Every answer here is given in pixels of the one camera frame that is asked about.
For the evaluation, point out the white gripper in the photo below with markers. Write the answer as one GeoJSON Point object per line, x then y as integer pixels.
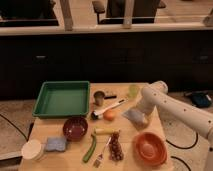
{"type": "Point", "coordinates": [146, 108]}

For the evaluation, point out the grey blue towel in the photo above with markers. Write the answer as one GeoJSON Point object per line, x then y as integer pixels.
{"type": "Point", "coordinates": [134, 116]}

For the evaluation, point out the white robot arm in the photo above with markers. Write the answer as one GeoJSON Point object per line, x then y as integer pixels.
{"type": "Point", "coordinates": [201, 121]}

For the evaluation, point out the orange bowl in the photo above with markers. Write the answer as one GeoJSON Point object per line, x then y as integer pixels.
{"type": "Point", "coordinates": [150, 149]}

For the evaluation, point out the purple bowl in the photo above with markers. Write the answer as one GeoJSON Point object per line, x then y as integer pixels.
{"type": "Point", "coordinates": [75, 128]}

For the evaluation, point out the yellow green plastic cup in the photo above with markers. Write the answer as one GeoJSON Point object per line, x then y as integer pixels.
{"type": "Point", "coordinates": [133, 91]}

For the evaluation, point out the orange fruit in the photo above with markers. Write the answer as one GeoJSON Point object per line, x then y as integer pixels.
{"type": "Point", "coordinates": [109, 115]}

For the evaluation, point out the bunch of brown grapes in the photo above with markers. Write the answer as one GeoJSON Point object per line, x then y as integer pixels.
{"type": "Point", "coordinates": [116, 153]}

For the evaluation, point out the metal cup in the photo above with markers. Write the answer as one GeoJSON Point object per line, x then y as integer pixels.
{"type": "Point", "coordinates": [99, 98]}

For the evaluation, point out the small fork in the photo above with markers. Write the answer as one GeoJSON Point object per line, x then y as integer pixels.
{"type": "Point", "coordinates": [99, 158]}

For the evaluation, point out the green pea pod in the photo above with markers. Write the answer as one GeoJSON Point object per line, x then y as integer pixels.
{"type": "Point", "coordinates": [90, 151]}

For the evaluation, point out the green plastic tray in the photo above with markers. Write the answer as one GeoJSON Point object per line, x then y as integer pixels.
{"type": "Point", "coordinates": [59, 99]}

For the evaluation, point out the blue sponge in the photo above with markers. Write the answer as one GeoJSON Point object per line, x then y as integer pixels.
{"type": "Point", "coordinates": [56, 144]}

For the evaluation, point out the black office chair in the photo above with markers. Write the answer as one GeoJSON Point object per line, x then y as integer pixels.
{"type": "Point", "coordinates": [127, 11]}

